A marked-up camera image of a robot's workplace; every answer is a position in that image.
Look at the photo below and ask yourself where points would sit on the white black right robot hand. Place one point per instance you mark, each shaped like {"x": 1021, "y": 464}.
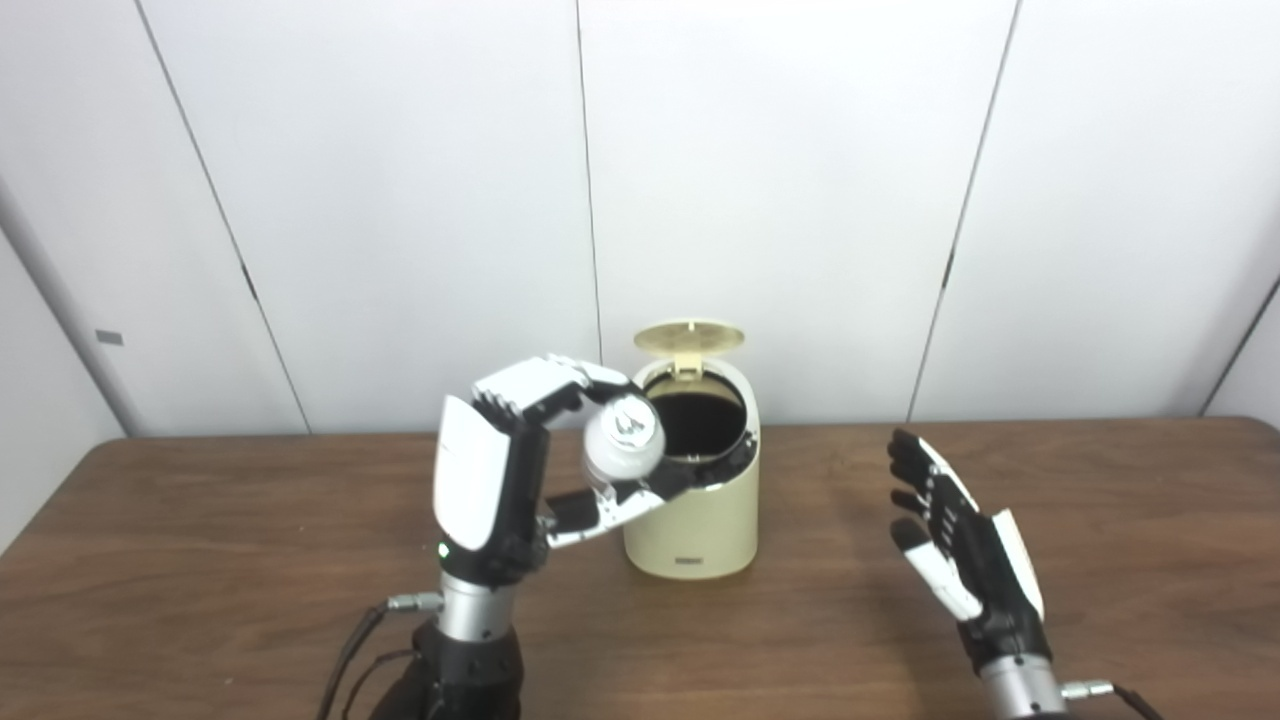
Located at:
{"x": 985, "y": 570}

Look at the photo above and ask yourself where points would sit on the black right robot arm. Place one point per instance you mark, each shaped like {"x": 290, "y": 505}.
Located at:
{"x": 1020, "y": 690}

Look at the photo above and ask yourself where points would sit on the cream round bin lid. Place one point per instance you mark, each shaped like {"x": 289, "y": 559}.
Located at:
{"x": 690, "y": 338}

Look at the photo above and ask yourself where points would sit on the cream-colored bin body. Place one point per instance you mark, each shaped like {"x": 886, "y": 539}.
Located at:
{"x": 700, "y": 530}

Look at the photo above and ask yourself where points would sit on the small white plastic bottle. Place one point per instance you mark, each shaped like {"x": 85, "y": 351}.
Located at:
{"x": 622, "y": 445}

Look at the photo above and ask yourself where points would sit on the small gray wall tag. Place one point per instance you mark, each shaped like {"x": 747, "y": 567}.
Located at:
{"x": 109, "y": 338}

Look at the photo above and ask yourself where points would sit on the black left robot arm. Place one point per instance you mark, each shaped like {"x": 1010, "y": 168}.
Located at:
{"x": 475, "y": 650}

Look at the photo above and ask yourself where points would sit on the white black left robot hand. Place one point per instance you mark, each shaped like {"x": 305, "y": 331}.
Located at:
{"x": 470, "y": 470}

